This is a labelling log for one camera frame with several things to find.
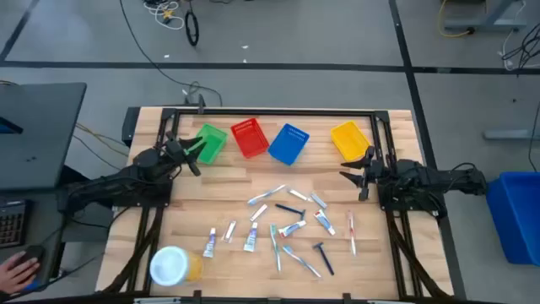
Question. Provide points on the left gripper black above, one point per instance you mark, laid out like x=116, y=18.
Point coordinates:
x=174, y=148

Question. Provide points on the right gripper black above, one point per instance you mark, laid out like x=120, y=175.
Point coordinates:
x=374, y=171

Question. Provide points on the red blue toothpaste tube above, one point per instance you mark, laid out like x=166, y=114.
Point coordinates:
x=292, y=229
x=324, y=222

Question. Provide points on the red white toothbrush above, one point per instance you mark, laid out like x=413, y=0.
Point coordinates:
x=351, y=233

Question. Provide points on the dark blue disposable razor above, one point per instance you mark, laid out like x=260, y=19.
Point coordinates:
x=290, y=208
x=324, y=258

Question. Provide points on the purple white toothpaste tube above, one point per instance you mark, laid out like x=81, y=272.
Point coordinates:
x=209, y=244
x=251, y=238

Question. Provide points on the teal white toothbrush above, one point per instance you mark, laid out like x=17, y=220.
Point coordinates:
x=275, y=247

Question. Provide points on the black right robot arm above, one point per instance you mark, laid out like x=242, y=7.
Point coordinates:
x=422, y=177

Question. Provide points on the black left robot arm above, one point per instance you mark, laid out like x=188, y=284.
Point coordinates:
x=126, y=177

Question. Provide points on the green plastic basket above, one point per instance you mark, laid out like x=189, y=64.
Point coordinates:
x=213, y=143

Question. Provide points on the yellow plastic basket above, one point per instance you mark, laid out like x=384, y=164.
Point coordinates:
x=349, y=140

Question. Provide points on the red plastic basket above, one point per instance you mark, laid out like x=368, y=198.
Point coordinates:
x=250, y=138

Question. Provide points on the blue plastic basket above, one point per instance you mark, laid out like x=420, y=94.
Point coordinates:
x=288, y=144

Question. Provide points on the yellow jar with white lid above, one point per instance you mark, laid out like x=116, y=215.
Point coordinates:
x=171, y=266

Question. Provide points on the grey floor bar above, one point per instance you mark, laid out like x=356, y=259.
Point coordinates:
x=510, y=134

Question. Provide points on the black desk top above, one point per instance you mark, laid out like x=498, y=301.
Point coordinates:
x=38, y=135

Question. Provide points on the large blue plastic bin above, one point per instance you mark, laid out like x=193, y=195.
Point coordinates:
x=519, y=211

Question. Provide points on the monitor with blue screen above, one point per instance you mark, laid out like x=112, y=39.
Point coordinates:
x=8, y=126

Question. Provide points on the black computer mouse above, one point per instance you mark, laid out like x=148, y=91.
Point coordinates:
x=34, y=252

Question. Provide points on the grey table leg base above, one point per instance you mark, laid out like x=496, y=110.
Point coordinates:
x=485, y=23

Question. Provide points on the black computer keyboard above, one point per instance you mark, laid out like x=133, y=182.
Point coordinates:
x=10, y=224

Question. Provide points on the person's hand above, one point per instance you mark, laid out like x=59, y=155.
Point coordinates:
x=17, y=274

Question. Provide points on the black aluminium table frame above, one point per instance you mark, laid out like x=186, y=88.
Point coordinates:
x=274, y=112

